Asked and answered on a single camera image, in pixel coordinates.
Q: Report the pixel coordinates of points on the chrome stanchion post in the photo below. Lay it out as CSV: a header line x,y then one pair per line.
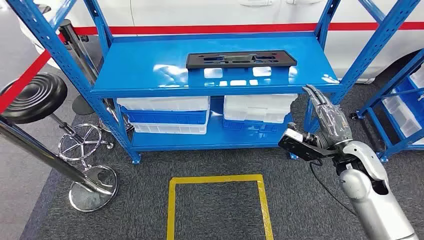
x,y
71,36
43,155

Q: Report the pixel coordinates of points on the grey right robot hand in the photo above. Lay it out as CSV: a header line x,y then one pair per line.
x,y
333,122

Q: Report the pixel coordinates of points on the blue metal shelf rack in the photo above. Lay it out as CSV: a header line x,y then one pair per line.
x,y
149,66
374,102

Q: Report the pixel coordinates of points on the yellow floor tape square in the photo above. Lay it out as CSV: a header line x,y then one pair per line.
x,y
261,198

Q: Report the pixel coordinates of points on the black round stool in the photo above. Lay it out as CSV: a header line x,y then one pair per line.
x,y
33,97

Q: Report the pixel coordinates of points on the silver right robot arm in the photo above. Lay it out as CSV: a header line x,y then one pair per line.
x,y
367,198

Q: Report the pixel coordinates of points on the blue plastic bin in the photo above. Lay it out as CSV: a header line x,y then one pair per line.
x,y
165,117

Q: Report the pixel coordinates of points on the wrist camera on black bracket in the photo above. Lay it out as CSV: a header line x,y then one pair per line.
x,y
298,145

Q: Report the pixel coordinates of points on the white car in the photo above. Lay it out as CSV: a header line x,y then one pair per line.
x,y
232,13

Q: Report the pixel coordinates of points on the red barrier belt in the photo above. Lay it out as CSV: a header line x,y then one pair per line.
x,y
23,82
215,29

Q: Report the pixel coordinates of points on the long black plastic part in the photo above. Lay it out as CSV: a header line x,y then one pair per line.
x,y
198,63

